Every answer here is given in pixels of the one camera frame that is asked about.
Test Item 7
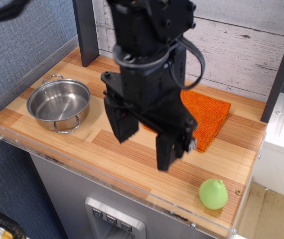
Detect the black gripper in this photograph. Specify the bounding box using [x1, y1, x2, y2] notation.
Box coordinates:
[101, 69, 197, 171]

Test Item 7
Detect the orange towel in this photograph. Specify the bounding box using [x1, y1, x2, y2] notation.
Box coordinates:
[142, 90, 232, 153]

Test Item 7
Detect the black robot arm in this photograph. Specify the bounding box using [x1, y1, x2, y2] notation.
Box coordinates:
[101, 0, 205, 171]

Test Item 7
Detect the clear acrylic counter guard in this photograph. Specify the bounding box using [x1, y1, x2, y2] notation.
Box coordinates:
[0, 29, 276, 237]

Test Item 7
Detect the green toy pear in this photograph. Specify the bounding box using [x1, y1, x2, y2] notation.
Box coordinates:
[199, 179, 229, 210]

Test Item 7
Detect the stainless steel pot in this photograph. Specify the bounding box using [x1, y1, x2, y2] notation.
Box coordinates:
[26, 75, 91, 134]

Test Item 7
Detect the grey cabinet front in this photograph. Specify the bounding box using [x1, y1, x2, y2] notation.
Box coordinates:
[31, 155, 210, 239]

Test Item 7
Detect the silver button control panel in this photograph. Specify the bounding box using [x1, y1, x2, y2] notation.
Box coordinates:
[85, 197, 146, 239]

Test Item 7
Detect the white side appliance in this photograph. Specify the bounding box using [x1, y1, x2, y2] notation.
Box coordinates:
[253, 93, 284, 195]

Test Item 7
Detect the yellow object bottom left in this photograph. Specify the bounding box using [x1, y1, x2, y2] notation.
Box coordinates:
[1, 230, 14, 239]

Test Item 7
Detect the dark grey left post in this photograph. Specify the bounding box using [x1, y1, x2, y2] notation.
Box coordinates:
[72, 0, 100, 67]

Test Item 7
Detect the black braided cable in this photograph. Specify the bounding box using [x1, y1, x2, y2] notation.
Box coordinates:
[0, 0, 30, 25]

